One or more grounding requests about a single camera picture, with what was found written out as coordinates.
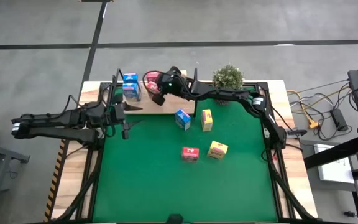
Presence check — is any person's head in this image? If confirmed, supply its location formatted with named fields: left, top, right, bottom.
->
left=165, top=213, right=185, bottom=224

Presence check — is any black power adapter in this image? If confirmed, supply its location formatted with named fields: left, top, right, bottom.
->
left=330, top=108, right=349, bottom=132

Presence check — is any black metal table frame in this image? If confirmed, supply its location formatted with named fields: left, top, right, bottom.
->
left=50, top=81, right=319, bottom=224

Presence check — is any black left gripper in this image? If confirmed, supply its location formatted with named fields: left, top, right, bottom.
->
left=103, top=101, right=144, bottom=141

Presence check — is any orange cable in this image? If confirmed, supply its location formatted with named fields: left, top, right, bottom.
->
left=287, top=86, right=351, bottom=124

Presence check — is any white board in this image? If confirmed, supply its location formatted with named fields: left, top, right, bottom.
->
left=314, top=142, right=356, bottom=184

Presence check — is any artificial plant in striped pot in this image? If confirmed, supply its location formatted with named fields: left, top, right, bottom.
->
left=211, top=64, right=245, bottom=106

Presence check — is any yellow black hazard tape strip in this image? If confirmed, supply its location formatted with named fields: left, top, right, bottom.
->
left=44, top=108, right=74, bottom=222

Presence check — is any green table mat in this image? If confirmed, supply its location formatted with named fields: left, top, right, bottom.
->
left=91, top=86, right=279, bottom=223

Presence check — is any blue Rice Krispies cereal box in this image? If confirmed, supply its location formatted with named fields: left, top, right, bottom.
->
left=122, top=82, right=142, bottom=103
left=174, top=108, right=192, bottom=131
left=122, top=72, right=139, bottom=84

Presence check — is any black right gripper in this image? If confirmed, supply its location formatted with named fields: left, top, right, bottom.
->
left=151, top=65, right=188, bottom=107

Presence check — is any black diagonal beam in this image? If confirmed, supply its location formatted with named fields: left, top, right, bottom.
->
left=303, top=136, right=358, bottom=170

